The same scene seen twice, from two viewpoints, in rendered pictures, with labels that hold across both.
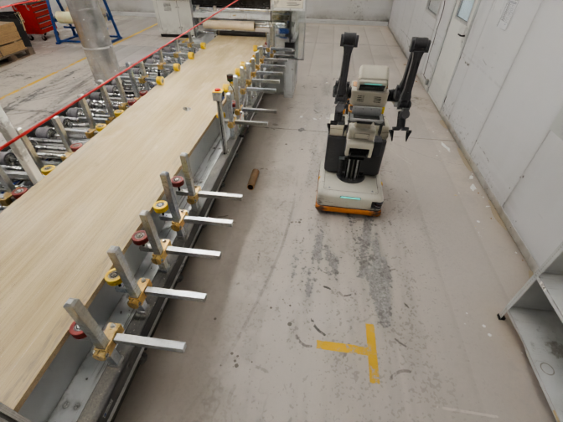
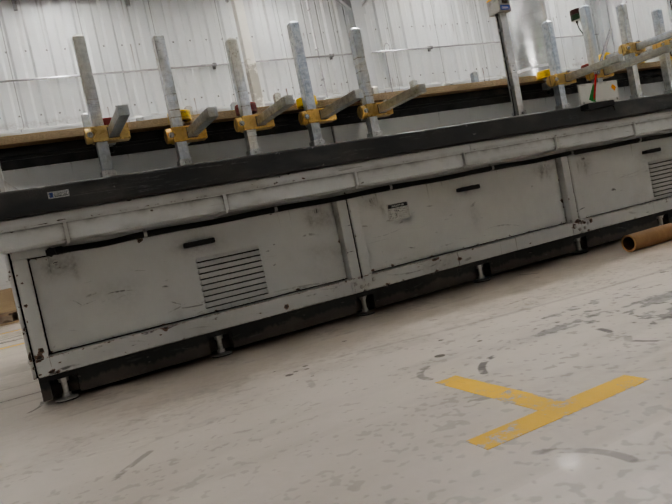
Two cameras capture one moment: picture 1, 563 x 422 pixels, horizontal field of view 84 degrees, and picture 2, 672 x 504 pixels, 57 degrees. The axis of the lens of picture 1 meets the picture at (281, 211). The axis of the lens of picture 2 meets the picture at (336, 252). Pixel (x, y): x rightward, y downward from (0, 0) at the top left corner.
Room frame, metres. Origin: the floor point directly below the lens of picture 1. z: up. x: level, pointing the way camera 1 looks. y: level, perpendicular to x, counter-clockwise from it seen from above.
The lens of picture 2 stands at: (0.07, -1.38, 0.42)
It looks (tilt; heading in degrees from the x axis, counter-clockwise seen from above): 3 degrees down; 58
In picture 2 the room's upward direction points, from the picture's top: 12 degrees counter-clockwise
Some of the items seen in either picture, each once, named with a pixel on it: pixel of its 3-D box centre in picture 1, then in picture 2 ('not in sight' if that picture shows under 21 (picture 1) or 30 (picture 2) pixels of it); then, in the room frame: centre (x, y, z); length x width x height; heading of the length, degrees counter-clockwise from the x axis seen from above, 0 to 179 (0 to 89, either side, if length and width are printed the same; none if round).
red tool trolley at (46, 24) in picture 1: (36, 20); not in sight; (9.14, 6.31, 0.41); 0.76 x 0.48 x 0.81; 0
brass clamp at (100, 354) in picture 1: (108, 341); (107, 134); (0.59, 0.69, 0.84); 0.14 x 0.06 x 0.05; 173
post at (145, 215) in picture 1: (157, 246); (244, 106); (1.07, 0.63, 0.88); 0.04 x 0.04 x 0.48; 83
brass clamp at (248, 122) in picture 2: (161, 251); (254, 122); (1.09, 0.63, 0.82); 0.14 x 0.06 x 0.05; 173
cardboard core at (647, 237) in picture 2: (253, 179); (650, 237); (2.85, 0.32, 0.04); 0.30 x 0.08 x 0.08; 173
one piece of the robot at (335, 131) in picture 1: (355, 143); not in sight; (2.69, -0.70, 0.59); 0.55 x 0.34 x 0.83; 82
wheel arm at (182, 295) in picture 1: (161, 292); (196, 128); (0.85, 0.56, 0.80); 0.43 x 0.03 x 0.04; 83
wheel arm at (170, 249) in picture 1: (180, 251); (267, 116); (1.09, 0.53, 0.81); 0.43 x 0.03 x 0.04; 83
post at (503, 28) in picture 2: (222, 127); (509, 65); (2.30, 0.48, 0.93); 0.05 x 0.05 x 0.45; 83
